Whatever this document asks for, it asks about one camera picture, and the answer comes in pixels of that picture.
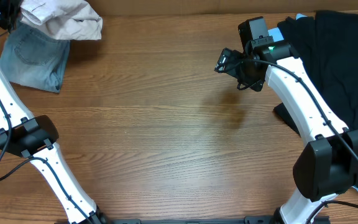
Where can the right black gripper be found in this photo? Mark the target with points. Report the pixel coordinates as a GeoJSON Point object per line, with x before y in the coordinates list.
{"type": "Point", "coordinates": [256, 83]}

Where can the beige cotton shorts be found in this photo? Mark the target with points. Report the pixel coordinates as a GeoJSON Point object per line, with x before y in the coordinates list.
{"type": "Point", "coordinates": [63, 19]}

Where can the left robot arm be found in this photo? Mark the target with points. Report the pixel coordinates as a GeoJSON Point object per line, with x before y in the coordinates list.
{"type": "Point", "coordinates": [35, 140]}

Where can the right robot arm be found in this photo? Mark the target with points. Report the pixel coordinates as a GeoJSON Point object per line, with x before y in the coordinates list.
{"type": "Point", "coordinates": [328, 165]}

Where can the black garment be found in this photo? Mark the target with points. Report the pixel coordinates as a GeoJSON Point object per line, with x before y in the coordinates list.
{"type": "Point", "coordinates": [343, 62]}

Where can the folded light blue jeans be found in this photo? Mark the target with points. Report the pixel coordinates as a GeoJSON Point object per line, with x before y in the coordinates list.
{"type": "Point", "coordinates": [33, 59]}

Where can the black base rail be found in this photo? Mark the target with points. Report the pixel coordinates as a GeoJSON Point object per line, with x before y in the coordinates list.
{"type": "Point", "coordinates": [191, 221]}

